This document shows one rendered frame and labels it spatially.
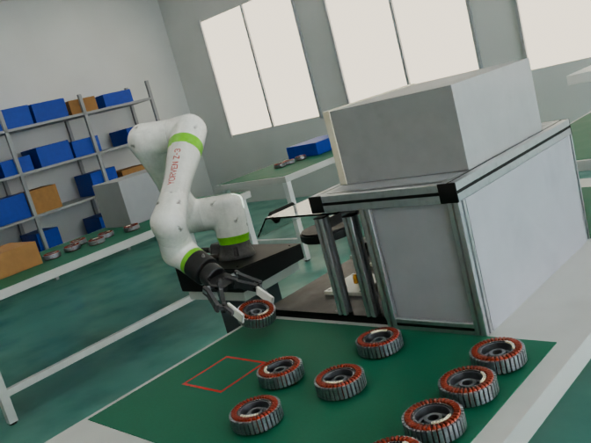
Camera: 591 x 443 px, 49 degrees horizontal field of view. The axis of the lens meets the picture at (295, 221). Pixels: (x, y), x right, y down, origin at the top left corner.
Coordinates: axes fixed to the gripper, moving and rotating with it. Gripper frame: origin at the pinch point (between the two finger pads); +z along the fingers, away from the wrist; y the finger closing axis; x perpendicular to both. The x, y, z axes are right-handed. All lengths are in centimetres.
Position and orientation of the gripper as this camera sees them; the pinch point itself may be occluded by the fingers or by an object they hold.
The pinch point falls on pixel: (254, 307)
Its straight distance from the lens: 189.5
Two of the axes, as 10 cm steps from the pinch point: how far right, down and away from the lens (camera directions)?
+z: 7.3, 4.5, -5.2
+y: -6.8, 3.3, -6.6
